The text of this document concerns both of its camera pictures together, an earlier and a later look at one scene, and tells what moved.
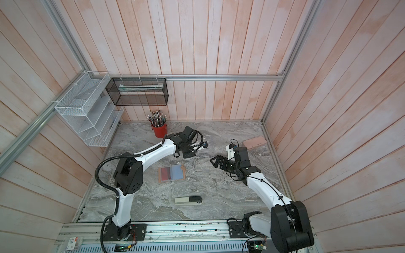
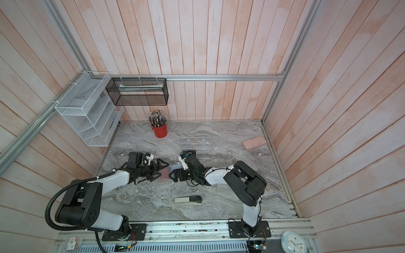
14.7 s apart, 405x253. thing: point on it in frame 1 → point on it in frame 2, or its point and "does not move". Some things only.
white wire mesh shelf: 87,107 does not move
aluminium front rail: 161,237 does not move
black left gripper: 191,154 → 158,164
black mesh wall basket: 138,91 does not move
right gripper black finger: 223,164 → 177,173
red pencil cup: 161,131 does not move
